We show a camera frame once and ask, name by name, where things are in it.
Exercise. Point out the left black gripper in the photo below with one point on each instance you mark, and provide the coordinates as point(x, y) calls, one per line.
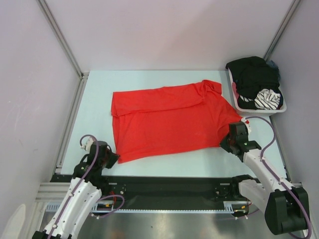
point(114, 157)

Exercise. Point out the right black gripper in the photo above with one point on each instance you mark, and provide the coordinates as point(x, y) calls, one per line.
point(223, 144)

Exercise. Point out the red tank top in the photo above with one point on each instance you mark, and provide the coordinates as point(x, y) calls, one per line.
point(170, 120)

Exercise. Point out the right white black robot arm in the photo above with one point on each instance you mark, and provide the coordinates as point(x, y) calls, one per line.
point(285, 206)

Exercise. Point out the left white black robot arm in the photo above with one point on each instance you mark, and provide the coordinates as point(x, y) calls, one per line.
point(87, 186)

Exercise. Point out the black tank top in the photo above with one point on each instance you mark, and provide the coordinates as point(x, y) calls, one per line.
point(251, 75)

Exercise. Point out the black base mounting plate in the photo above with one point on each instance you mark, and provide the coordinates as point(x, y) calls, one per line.
point(175, 193)

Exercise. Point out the white laundry basket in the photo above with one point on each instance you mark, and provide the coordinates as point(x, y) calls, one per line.
point(249, 112)

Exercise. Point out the pink garment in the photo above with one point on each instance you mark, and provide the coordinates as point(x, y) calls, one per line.
point(237, 96)

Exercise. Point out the striped white black garment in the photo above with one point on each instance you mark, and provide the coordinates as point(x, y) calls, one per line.
point(267, 99)

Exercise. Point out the blue denim garment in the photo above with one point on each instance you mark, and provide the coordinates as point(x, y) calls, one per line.
point(275, 68)

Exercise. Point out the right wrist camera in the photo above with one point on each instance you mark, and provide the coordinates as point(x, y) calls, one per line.
point(247, 124)

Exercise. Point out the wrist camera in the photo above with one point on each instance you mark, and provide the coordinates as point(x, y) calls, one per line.
point(247, 124)
point(87, 145)

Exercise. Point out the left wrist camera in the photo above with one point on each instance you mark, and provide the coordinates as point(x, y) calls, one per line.
point(87, 145)

